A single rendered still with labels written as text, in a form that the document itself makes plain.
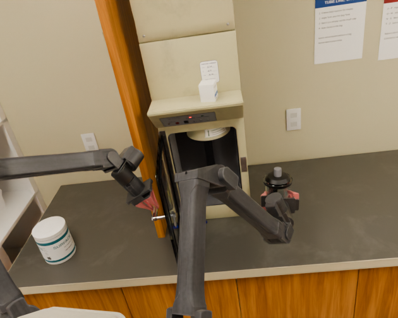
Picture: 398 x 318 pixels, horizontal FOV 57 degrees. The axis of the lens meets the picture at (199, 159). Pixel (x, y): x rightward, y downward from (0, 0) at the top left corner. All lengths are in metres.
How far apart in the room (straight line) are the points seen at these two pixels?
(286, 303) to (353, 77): 1.04
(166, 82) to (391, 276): 1.09
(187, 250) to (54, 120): 1.29
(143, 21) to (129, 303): 1.07
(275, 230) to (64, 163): 0.66
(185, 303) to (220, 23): 0.84
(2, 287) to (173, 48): 0.84
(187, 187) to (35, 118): 1.28
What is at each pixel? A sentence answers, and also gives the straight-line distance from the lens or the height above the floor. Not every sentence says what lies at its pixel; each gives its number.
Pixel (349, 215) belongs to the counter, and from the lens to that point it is 1.61.
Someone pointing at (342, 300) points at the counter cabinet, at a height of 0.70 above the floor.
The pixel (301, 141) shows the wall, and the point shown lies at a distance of 1.93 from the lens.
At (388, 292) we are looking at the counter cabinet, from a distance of 1.65.
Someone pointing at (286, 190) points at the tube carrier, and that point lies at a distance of 1.40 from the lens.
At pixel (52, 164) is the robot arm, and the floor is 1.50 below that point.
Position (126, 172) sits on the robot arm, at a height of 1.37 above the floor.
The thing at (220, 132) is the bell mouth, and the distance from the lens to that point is 1.41.
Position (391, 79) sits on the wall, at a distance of 1.94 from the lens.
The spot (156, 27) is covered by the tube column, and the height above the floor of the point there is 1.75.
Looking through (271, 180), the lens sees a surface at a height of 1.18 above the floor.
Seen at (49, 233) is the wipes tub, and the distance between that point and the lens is 1.56.
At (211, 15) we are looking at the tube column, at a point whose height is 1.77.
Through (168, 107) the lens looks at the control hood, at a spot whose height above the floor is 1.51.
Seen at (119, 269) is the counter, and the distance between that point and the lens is 1.50.
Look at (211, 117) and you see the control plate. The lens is 1.28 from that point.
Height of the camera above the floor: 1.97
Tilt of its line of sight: 30 degrees down
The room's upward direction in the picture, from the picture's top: 10 degrees counter-clockwise
